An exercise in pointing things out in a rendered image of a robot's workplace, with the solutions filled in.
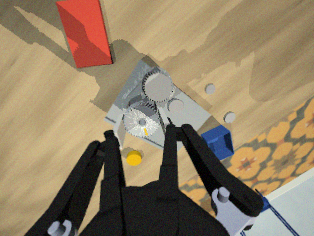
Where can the yellow disc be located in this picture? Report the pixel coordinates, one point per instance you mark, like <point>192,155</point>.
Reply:
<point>134,158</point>

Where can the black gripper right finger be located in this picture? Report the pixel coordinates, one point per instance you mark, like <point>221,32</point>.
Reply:
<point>235,205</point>

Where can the blue open tray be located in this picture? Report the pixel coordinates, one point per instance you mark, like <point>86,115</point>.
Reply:
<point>222,147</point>

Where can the grey flat metal plate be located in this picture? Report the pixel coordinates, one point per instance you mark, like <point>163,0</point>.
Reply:
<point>159,91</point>

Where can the red block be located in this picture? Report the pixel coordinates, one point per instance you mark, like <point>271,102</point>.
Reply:
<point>86,33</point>

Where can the white gear with yellow arrow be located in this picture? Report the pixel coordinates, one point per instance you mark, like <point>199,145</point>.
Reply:
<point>137,127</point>

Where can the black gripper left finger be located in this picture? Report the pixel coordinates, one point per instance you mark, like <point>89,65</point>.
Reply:
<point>66,212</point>

